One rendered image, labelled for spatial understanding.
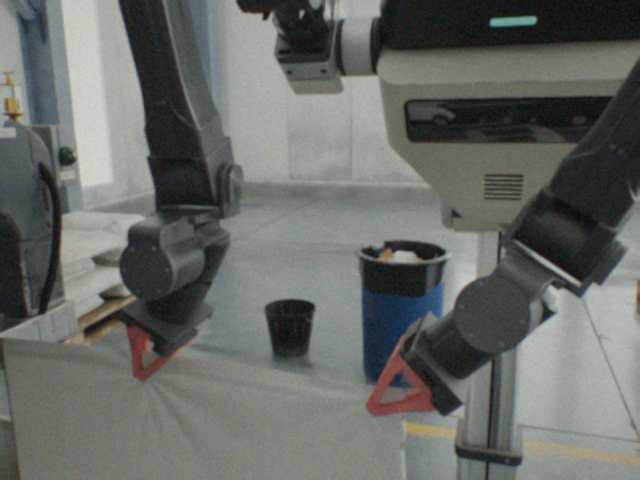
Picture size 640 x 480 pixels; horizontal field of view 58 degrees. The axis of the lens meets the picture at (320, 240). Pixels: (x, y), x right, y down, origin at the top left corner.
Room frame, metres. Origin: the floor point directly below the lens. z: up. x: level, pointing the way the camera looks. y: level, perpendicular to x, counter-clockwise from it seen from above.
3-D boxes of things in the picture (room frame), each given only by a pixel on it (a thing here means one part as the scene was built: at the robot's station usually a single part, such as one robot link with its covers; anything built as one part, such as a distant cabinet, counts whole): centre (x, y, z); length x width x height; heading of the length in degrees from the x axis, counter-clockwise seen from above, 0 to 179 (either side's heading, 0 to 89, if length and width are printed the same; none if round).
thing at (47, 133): (0.88, 0.41, 1.29); 0.08 x 0.05 x 0.09; 73
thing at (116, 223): (4.06, 1.58, 0.56); 0.67 x 0.43 x 0.15; 73
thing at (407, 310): (2.83, -0.42, 0.32); 0.51 x 0.48 x 0.65; 163
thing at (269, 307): (3.12, 0.18, 0.13); 0.30 x 0.30 x 0.26
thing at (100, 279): (3.40, 1.54, 0.32); 0.66 x 0.43 x 0.15; 165
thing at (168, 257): (0.56, 0.14, 1.24); 0.11 x 0.09 x 0.12; 162
